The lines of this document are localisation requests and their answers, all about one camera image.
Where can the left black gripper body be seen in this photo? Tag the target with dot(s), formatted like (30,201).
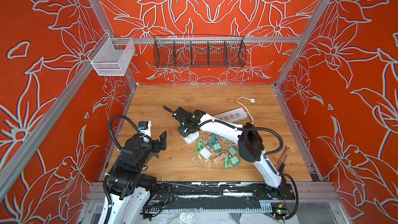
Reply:
(156,146)

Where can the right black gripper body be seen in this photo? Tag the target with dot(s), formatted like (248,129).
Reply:
(183,130)

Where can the white charger plug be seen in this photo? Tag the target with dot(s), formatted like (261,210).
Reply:
(205,153)

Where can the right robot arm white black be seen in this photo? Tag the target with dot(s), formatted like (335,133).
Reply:
(246,137)

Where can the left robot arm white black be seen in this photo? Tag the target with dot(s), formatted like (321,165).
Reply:
(130,194)

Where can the green charger plug middle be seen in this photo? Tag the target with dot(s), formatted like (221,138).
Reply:
(233,151)

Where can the green charger plug lower right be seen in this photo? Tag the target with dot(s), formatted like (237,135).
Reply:
(234,161)

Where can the white square socket cube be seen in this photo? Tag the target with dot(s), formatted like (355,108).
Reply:
(190,138)

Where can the white multicolour power strip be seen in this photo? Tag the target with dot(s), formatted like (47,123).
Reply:
(232,116)

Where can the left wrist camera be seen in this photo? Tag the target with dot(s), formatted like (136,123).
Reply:
(145,128)

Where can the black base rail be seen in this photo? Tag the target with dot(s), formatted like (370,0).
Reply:
(224,196)

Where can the black wire wall basket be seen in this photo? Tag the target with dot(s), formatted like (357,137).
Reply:
(199,51)

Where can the clear plastic wall bin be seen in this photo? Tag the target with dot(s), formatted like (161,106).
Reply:
(112,56)

